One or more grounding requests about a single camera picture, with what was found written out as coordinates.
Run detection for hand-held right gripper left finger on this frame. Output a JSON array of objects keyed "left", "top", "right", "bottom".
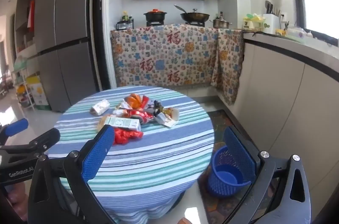
[{"left": 28, "top": 124, "right": 115, "bottom": 224}]

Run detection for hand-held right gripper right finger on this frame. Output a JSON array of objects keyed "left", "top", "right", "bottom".
[{"left": 222, "top": 127, "right": 311, "bottom": 224}]

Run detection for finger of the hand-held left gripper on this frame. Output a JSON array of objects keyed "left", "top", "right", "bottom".
[
  {"left": 0, "top": 128, "right": 61, "bottom": 161},
  {"left": 0, "top": 118, "right": 29, "bottom": 146}
]

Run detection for blue plastic basket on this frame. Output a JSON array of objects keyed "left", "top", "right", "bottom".
[{"left": 208, "top": 145, "right": 252, "bottom": 198}]

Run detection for red plastic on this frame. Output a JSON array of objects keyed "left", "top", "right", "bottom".
[{"left": 113, "top": 127, "right": 143, "bottom": 145}]

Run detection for orange snack packet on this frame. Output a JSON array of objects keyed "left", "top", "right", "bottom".
[{"left": 123, "top": 94, "right": 145, "bottom": 110}]

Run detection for gold foil packet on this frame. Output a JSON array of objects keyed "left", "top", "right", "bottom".
[{"left": 153, "top": 99, "right": 181, "bottom": 128}]

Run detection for patterned floor mat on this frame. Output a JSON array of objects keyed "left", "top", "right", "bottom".
[{"left": 197, "top": 109, "right": 278, "bottom": 224}]

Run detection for green white carton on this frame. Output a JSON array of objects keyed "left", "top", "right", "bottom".
[{"left": 99, "top": 115, "right": 142, "bottom": 133}]

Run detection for white storage rack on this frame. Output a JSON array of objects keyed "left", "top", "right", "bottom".
[{"left": 13, "top": 57, "right": 36, "bottom": 110}]

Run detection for yellow green cardboard box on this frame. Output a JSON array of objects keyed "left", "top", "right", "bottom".
[{"left": 26, "top": 76, "right": 52, "bottom": 110}]

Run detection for white paper wrapper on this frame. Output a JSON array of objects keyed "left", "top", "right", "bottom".
[{"left": 91, "top": 99, "right": 110, "bottom": 116}]

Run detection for round table striped tablecloth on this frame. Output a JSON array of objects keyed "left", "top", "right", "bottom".
[{"left": 46, "top": 86, "right": 215, "bottom": 224}]

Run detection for beige kitchen base cabinet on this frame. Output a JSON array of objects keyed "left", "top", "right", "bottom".
[{"left": 238, "top": 31, "right": 339, "bottom": 214}]

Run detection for narrow printed cloth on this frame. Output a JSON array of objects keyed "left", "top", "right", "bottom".
[{"left": 210, "top": 28, "right": 245, "bottom": 105}]

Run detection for grey refrigerator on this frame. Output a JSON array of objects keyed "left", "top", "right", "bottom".
[{"left": 33, "top": 0, "right": 102, "bottom": 113}]

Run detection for red hanging cloth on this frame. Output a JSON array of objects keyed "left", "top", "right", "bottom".
[{"left": 27, "top": 0, "right": 35, "bottom": 32}]

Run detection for large printed cloth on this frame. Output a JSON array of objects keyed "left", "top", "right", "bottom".
[{"left": 110, "top": 23, "right": 220, "bottom": 89}]

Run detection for steel pot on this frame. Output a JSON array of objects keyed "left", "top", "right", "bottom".
[{"left": 210, "top": 16, "right": 232, "bottom": 29}]

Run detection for green yellow plastic container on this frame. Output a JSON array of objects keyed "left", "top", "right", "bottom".
[{"left": 242, "top": 13, "right": 266, "bottom": 32}]

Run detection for white utensil holder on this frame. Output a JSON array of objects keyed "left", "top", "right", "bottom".
[{"left": 263, "top": 0, "right": 281, "bottom": 34}]

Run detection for black condiment rack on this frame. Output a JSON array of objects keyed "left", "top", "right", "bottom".
[{"left": 115, "top": 11, "right": 135, "bottom": 31}]

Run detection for clear plastic containers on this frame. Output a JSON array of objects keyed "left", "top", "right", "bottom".
[{"left": 286, "top": 26, "right": 315, "bottom": 42}]

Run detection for black wok glass lid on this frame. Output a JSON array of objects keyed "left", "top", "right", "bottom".
[{"left": 174, "top": 5, "right": 210, "bottom": 23}]

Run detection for gas stove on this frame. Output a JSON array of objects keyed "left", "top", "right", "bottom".
[{"left": 145, "top": 19, "right": 206, "bottom": 27}]

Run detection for black pot red lid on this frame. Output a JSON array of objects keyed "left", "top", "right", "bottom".
[{"left": 143, "top": 9, "right": 167, "bottom": 22}]

